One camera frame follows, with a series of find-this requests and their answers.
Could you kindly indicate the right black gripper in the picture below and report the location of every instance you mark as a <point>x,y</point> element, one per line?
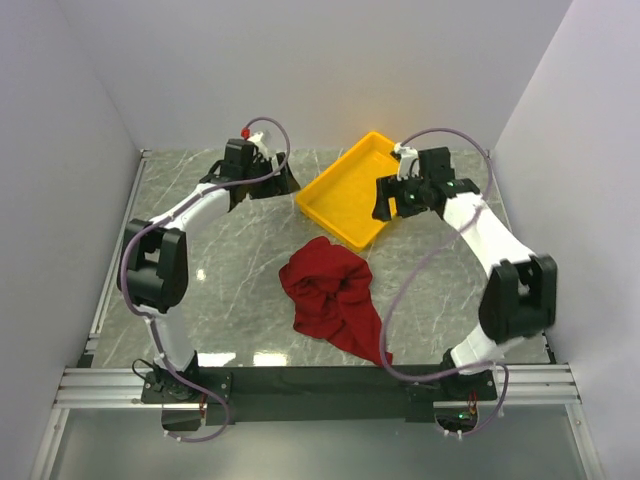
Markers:
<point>388,187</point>

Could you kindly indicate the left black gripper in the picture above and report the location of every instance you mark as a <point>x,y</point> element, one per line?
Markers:
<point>277,185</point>

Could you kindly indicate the yellow plastic tray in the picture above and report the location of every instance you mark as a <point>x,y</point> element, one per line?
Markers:
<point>341,199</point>

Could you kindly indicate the red t shirt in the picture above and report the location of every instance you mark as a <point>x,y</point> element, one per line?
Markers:
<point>330,288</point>

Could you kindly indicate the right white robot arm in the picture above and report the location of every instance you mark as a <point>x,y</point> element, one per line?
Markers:
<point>519,298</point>

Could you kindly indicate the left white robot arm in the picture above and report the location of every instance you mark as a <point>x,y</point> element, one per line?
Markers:
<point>154,269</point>

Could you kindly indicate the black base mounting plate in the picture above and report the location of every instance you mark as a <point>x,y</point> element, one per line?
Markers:
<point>269,394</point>

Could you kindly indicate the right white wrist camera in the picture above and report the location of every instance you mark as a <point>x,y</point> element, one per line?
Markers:
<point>408,161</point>

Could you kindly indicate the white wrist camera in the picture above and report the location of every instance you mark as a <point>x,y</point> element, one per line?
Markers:
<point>408,161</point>
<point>259,139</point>

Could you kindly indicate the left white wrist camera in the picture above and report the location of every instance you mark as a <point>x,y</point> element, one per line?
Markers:
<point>259,139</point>

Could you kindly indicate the aluminium frame rail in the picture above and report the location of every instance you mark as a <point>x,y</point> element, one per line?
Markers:
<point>529,385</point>

